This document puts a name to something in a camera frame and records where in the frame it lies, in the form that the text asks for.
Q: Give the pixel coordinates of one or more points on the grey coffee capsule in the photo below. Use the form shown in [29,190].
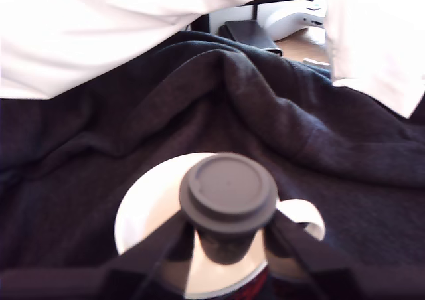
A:
[229,187]

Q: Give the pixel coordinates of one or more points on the red printed white mug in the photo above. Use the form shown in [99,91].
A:
[149,207]

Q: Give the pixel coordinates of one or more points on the dark grey hoodie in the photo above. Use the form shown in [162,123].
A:
[99,147]

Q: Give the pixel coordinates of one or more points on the large white curved device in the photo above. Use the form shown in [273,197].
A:
[289,21]

